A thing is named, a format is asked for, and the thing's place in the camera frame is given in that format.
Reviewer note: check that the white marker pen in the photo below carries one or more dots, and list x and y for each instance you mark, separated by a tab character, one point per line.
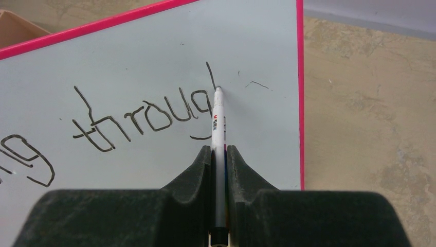
219	229

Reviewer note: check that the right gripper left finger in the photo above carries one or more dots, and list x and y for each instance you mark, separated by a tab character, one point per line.
175	215

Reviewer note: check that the orange plastic file organizer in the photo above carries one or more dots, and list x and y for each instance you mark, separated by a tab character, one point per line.
15	29

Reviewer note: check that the red-framed whiteboard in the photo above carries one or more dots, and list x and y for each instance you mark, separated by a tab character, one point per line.
125	102

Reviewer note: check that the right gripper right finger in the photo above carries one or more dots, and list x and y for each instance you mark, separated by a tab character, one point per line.
262	215

